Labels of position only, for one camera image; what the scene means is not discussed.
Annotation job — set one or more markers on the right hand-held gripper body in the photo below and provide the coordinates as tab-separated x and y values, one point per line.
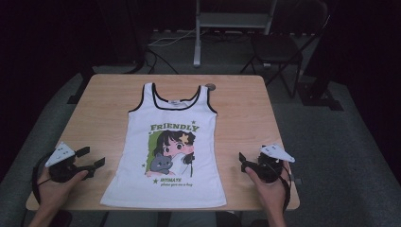
271	170

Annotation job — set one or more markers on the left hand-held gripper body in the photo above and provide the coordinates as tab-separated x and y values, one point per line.
61	154

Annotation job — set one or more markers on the white printed tank top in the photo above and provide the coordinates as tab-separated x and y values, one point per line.
170	110

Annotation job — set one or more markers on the person's right hand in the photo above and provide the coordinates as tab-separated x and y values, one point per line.
272	192

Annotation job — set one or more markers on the person's left hand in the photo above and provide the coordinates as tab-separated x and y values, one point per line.
55	192

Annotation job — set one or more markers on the small round grey disc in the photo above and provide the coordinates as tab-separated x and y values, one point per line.
210	86

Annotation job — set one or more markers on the black stand base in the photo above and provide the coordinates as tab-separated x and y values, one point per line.
318	97

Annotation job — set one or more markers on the black folding chair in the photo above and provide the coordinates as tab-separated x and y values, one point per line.
274	47

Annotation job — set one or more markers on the grey metal stand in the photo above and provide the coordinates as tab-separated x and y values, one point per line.
197	47

